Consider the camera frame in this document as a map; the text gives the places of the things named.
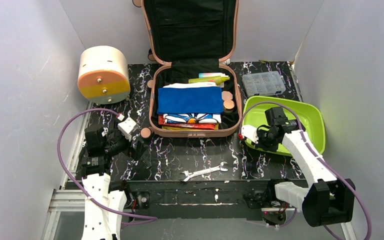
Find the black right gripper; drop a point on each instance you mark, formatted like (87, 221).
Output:
(263, 136)

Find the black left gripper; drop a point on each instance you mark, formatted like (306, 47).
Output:
(134, 150)

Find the green plastic tray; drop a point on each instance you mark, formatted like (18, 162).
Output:
(309, 116)

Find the white printed garment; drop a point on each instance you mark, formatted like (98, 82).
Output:
(192, 118)

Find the blue cloth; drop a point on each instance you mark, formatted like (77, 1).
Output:
(193, 100)

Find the pink hard-shell suitcase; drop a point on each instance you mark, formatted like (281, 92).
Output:
(189, 37)

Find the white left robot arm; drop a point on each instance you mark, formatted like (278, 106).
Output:
(104, 200)

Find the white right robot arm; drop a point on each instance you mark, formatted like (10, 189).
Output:
(327, 200)

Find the silver open-end wrench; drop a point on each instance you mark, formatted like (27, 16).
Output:
(222, 167)

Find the black spring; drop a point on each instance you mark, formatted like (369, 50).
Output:
(146, 161)

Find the round copper compact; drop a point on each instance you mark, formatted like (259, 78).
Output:
(228, 106)

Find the clear plastic screw box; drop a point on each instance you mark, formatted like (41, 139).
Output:
(269, 83)

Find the cream cylindrical drum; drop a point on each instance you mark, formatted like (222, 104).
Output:
(103, 76)

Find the teal pink tube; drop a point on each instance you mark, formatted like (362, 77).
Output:
(212, 74)

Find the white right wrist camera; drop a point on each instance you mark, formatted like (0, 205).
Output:
(249, 132)

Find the aluminium frame rail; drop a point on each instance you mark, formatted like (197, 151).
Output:
(74, 199)

